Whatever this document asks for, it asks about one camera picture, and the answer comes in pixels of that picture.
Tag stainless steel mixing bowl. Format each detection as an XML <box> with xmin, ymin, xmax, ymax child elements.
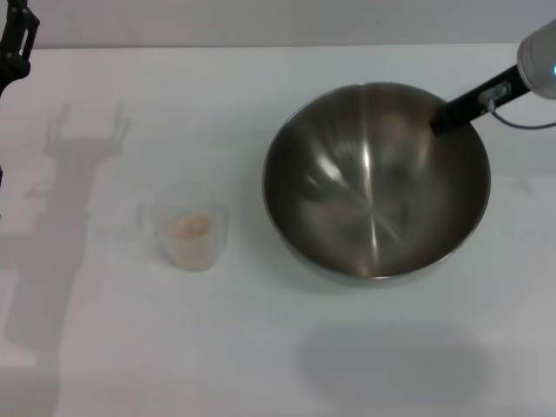
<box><xmin>261</xmin><ymin>81</ymin><xmax>492</xmax><ymax>288</ymax></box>

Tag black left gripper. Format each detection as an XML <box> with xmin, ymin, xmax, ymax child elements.
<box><xmin>0</xmin><ymin>0</ymin><xmax>41</xmax><ymax>103</ymax></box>

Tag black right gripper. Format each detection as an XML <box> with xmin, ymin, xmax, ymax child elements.
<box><xmin>429</xmin><ymin>64</ymin><xmax>532</xmax><ymax>138</ymax></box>

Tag clear plastic measuring cup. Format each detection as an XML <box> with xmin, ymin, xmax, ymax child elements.
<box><xmin>137</xmin><ymin>182</ymin><xmax>230</xmax><ymax>274</ymax></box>

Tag white rice grains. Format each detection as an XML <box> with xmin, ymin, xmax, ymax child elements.
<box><xmin>167</xmin><ymin>214</ymin><xmax>215</xmax><ymax>241</ymax></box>

